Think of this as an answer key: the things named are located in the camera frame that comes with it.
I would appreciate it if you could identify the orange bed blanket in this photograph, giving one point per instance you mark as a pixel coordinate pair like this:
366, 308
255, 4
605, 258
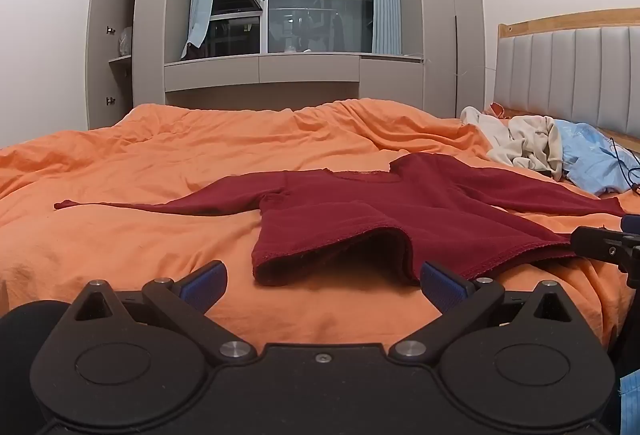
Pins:
150, 225

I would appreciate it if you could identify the cream crumpled garment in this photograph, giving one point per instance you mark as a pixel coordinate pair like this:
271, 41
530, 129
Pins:
525, 140

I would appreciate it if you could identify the grey padded wooden headboard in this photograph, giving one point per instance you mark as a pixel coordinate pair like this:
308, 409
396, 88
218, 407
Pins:
565, 65

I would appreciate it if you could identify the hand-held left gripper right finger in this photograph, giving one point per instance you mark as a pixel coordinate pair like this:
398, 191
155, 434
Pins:
442, 287

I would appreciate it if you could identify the blue fabric piece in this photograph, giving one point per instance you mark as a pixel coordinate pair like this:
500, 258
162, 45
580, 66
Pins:
631, 405

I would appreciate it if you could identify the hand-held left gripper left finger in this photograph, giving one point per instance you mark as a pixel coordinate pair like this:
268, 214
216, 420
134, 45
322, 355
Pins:
204, 285

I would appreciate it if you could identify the grey closed wardrobe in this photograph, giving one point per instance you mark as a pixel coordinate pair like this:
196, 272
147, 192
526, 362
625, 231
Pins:
450, 15

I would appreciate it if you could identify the white bag on shelf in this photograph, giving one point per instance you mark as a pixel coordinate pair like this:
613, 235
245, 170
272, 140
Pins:
125, 41

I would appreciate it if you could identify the dark red long-sleeved shirt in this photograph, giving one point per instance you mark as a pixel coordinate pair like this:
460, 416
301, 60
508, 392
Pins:
400, 210

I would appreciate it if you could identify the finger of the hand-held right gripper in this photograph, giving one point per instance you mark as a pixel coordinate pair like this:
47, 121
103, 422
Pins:
597, 242

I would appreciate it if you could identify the grey window sill cabinet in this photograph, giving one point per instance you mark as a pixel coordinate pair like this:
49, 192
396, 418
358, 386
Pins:
280, 70

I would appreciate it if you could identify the light blue cloth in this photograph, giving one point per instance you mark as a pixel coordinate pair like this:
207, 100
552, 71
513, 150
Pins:
590, 155

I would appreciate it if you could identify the grey wardrobe with open door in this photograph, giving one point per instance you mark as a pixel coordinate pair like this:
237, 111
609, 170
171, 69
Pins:
150, 25

